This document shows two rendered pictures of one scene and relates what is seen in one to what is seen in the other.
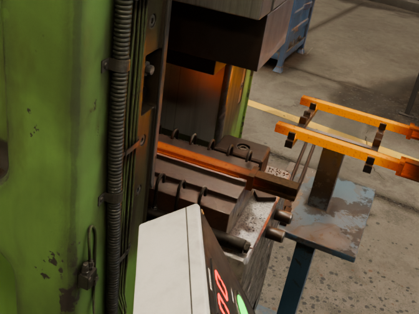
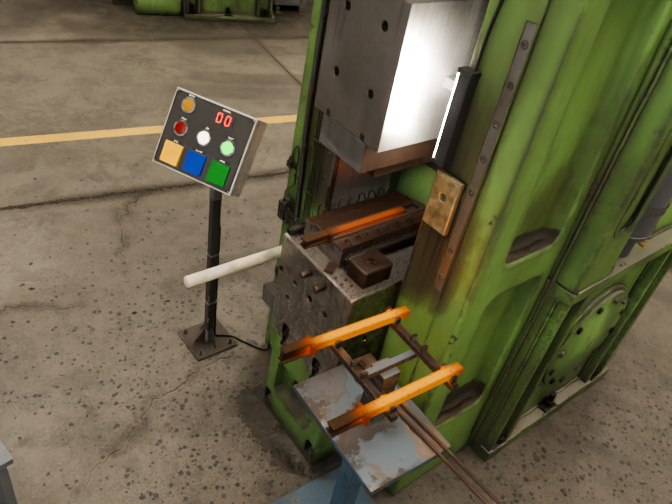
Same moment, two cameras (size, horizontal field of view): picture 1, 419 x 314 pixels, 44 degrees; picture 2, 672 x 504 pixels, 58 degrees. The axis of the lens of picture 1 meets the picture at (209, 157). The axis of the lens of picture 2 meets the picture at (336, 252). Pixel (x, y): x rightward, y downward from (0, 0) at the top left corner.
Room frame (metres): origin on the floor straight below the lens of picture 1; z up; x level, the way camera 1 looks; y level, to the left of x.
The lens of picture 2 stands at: (1.74, -1.46, 2.15)
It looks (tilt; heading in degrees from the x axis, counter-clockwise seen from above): 38 degrees down; 119
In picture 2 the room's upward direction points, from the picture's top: 12 degrees clockwise
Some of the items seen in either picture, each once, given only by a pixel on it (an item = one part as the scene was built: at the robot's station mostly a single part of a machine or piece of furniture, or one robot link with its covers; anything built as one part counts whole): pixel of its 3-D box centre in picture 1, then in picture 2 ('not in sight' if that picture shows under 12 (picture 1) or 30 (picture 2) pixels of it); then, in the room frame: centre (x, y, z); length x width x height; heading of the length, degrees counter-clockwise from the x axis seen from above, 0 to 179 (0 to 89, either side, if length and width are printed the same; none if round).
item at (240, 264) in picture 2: not in sight; (238, 265); (0.56, -0.07, 0.62); 0.44 x 0.05 x 0.05; 74
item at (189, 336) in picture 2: not in sight; (208, 332); (0.36, 0.00, 0.05); 0.22 x 0.22 x 0.09; 74
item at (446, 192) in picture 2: not in sight; (442, 202); (1.26, -0.05, 1.27); 0.09 x 0.02 x 0.17; 164
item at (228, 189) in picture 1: (153, 169); (370, 224); (0.98, 0.12, 0.96); 0.42 x 0.20 x 0.09; 74
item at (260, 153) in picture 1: (240, 158); (370, 269); (1.11, -0.08, 0.95); 0.12 x 0.08 x 0.06; 74
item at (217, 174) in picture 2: not in sight; (218, 173); (0.47, -0.12, 1.01); 0.07 x 0.05 x 0.07; 9
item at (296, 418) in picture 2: not in sight; (346, 370); (1.03, 0.11, 0.23); 0.55 x 0.37 x 0.47; 74
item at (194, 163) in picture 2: not in sight; (194, 163); (0.37, -0.13, 1.01); 0.07 x 0.05 x 0.07; 9
